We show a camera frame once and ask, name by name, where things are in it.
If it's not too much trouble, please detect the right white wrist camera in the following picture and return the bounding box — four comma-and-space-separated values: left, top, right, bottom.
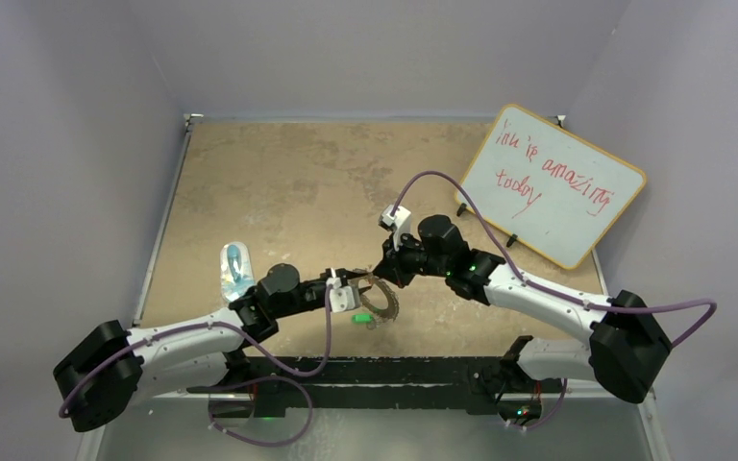
379, 205, 411, 251

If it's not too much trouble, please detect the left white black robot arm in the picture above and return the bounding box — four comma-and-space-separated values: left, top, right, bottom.
53, 264, 369, 432

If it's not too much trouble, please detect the key with green tag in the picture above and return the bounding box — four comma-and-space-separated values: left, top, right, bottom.
352, 314, 374, 325

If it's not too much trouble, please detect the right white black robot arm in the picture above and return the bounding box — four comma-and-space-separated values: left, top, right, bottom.
373, 209, 673, 403

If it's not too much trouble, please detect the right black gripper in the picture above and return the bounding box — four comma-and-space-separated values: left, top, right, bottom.
373, 230, 451, 291

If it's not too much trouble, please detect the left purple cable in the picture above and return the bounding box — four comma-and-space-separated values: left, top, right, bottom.
58, 282, 337, 447

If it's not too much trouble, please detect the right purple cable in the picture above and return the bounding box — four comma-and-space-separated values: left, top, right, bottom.
391, 170, 719, 430

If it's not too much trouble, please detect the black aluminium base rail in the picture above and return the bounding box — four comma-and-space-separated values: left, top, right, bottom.
188, 353, 562, 421

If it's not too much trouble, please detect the silver disc with keyrings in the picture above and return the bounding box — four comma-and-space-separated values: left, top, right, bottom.
351, 269, 400, 329

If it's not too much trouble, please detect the purple cable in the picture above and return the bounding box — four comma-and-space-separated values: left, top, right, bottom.
58, 282, 337, 447
391, 170, 719, 430

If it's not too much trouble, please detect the whiteboard with red writing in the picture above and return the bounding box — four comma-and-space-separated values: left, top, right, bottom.
455, 104, 647, 270

